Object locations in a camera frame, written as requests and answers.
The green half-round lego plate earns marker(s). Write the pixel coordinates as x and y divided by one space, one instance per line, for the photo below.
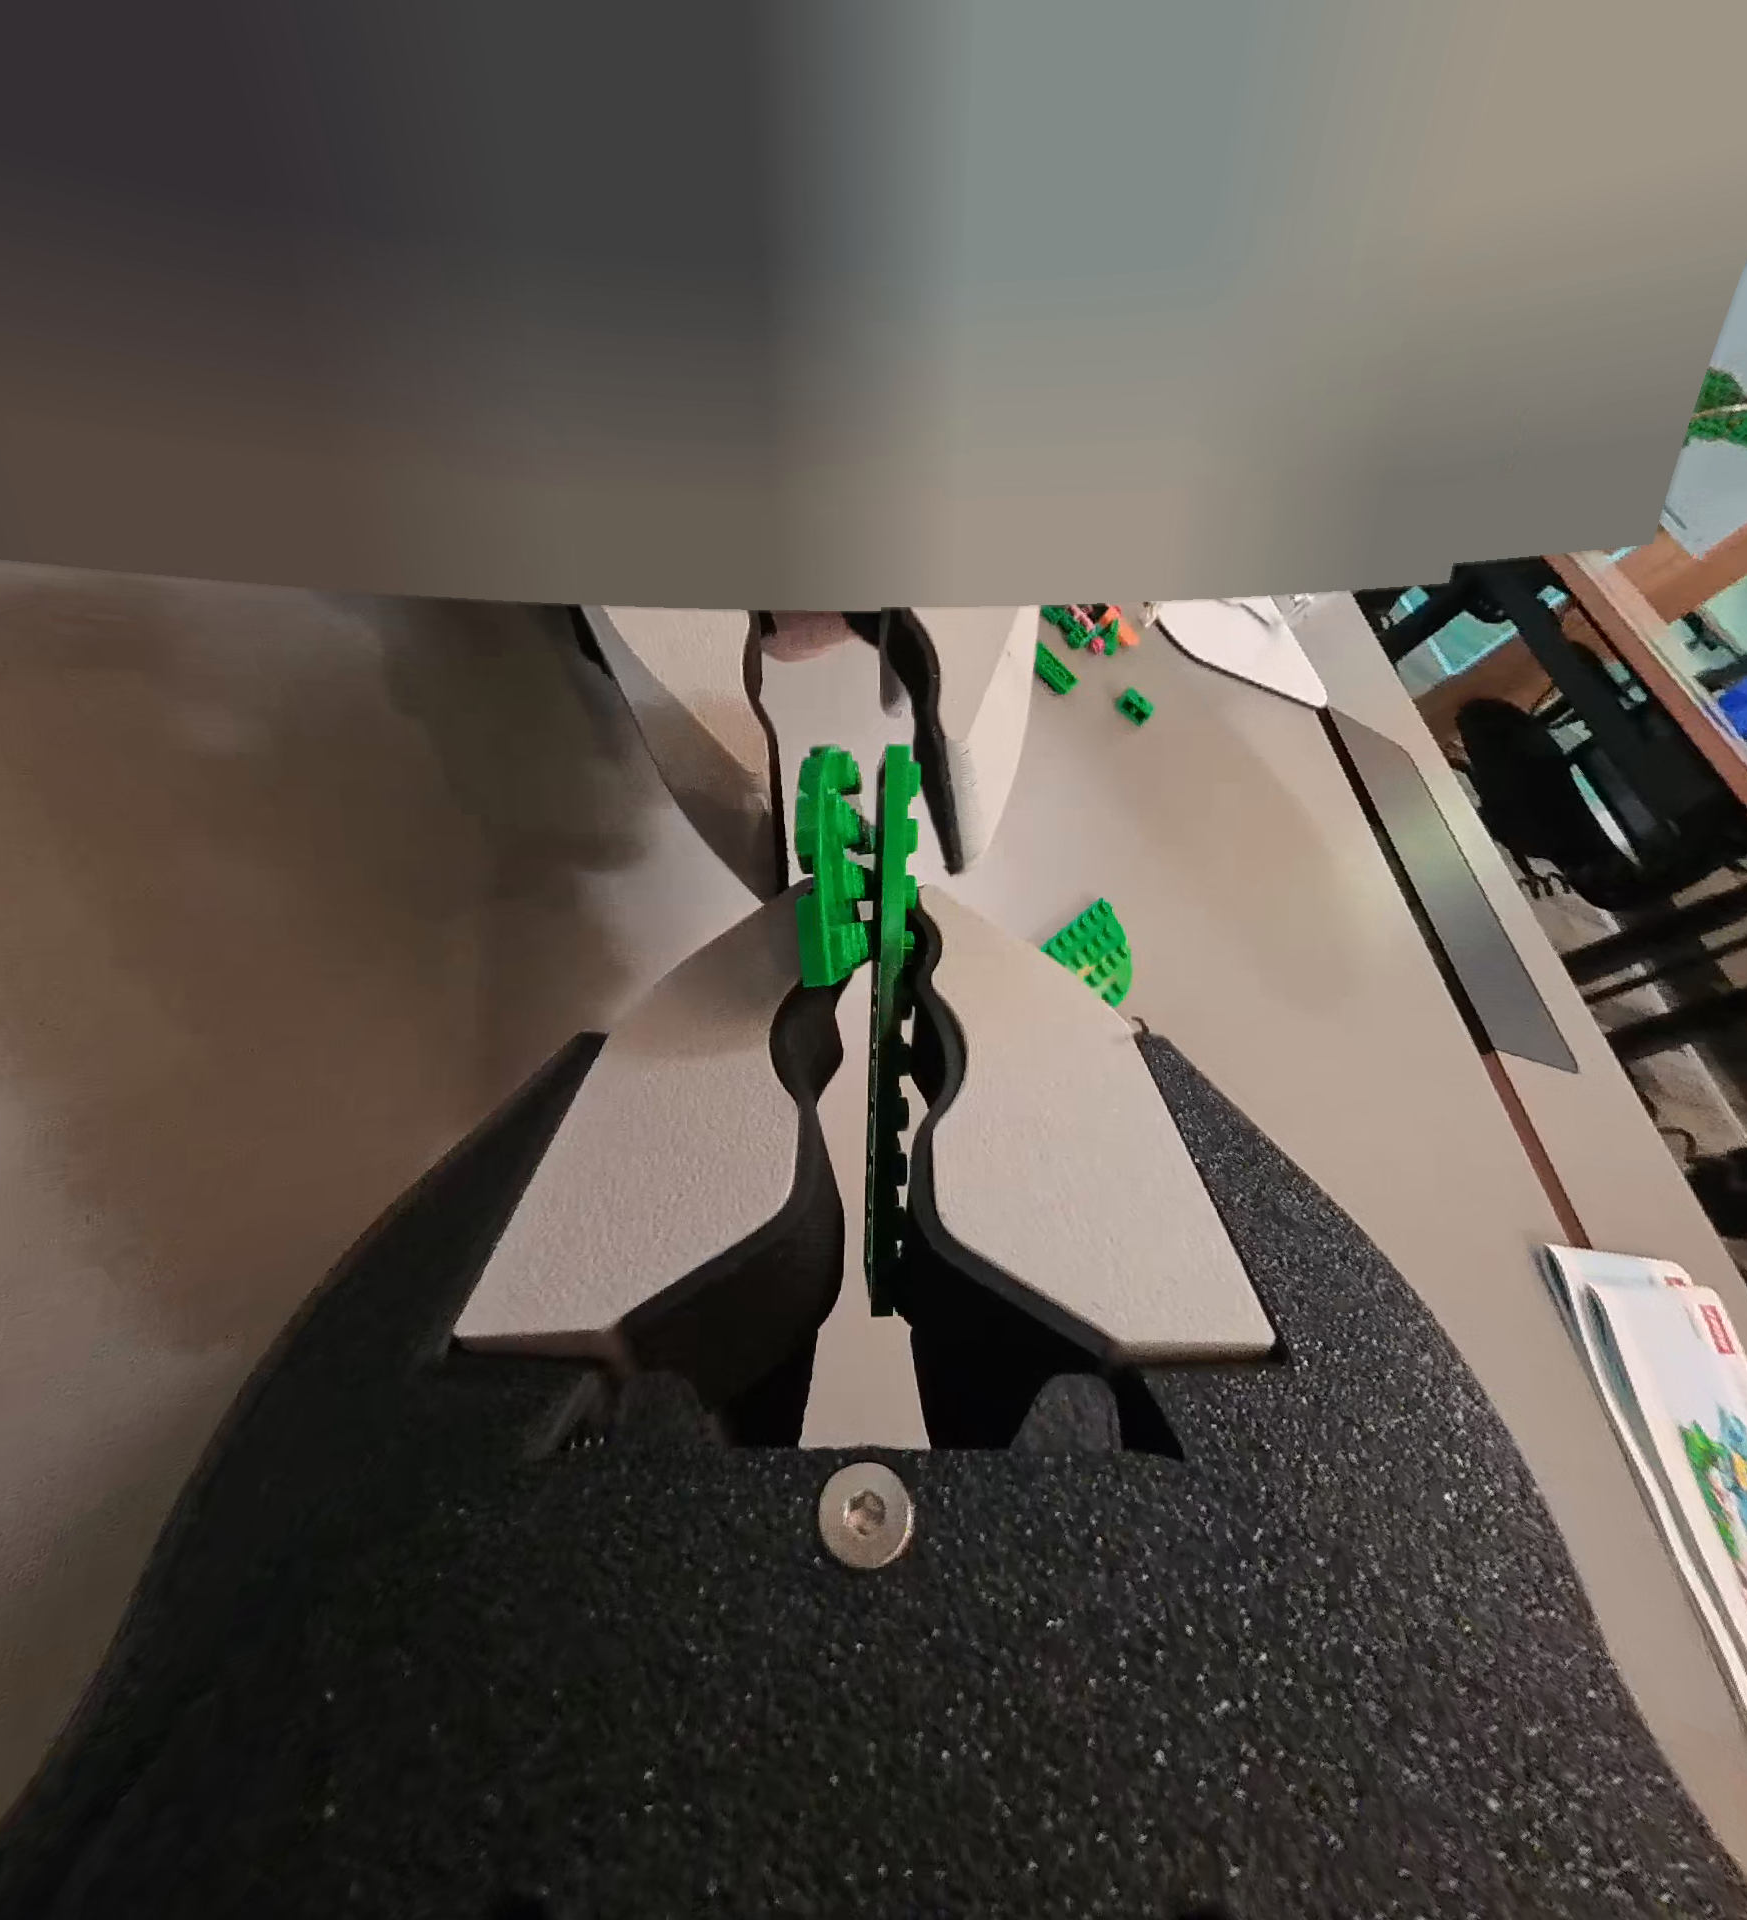
828 885
1096 952

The large green lego plate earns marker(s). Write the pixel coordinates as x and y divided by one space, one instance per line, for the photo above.
896 900

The white paper sheet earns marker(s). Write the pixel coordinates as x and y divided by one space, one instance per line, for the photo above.
1242 653

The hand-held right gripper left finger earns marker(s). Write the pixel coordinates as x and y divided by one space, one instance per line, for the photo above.
648 1171

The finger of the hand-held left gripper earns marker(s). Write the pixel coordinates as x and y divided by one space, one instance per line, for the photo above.
694 721
986 705

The lego instruction booklet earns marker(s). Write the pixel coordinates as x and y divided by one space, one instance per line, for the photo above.
1714 1501

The wooden desk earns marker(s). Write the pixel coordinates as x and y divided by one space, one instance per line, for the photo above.
1676 660

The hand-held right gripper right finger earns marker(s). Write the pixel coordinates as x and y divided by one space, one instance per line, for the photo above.
1068 1171

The pile of coloured lego pieces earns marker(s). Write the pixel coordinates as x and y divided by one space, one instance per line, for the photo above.
1090 622

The small green lego brick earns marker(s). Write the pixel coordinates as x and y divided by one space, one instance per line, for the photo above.
1134 705

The narrow green lego plate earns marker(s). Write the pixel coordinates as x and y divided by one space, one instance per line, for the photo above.
1054 668

